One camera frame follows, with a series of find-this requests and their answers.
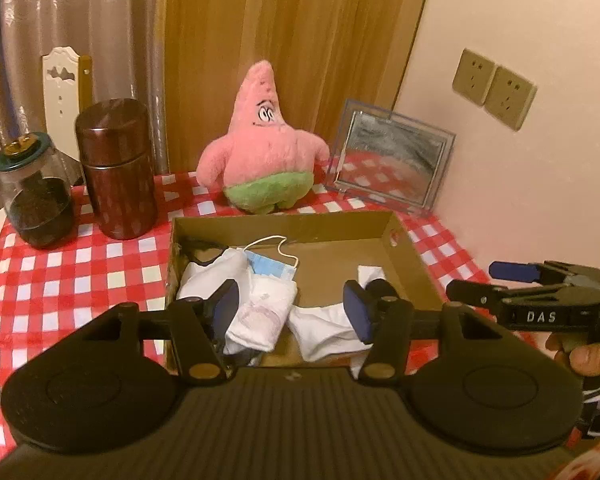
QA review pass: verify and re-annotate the black round cushion puff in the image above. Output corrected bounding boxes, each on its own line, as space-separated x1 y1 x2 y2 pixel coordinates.
365 278 400 302

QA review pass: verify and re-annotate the white quilted face mask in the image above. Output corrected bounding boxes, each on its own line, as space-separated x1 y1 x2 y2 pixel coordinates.
176 248 252 304

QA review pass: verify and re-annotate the white sock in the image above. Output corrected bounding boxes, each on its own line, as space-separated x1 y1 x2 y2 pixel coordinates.
285 263 389 363

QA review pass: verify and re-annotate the blue surgical mask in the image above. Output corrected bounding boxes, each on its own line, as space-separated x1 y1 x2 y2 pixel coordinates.
242 234 300 281

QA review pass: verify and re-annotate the person's right hand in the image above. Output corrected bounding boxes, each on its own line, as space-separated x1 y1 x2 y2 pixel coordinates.
545 333 600 377

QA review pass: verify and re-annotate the brown cardboard box tray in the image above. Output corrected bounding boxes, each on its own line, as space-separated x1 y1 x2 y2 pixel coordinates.
163 209 446 373

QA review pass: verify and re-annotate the framed sand picture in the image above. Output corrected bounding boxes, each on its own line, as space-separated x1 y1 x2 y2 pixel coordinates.
325 100 455 216

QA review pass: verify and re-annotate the red white checkered tablecloth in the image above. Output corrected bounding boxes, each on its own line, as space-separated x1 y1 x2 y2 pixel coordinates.
0 152 539 474

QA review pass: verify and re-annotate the pink starfish plush toy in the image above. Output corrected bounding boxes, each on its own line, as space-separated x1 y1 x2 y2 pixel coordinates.
196 60 329 214

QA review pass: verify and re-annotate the brown wooden canister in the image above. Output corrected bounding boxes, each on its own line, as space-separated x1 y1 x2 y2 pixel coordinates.
74 99 158 240

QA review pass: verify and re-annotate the glass jar dark lid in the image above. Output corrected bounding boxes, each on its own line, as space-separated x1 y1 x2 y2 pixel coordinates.
0 132 76 249

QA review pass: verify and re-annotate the white wooden chair back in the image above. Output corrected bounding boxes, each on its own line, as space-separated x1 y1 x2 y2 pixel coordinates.
42 47 93 160

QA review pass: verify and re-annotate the wooden door panel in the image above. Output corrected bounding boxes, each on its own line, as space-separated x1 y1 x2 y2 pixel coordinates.
164 0 425 171

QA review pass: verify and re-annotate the beige curtain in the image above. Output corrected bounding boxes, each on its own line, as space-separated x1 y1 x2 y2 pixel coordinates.
0 0 169 208

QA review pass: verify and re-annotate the double wall socket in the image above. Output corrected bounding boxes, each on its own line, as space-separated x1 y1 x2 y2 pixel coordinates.
452 49 538 131

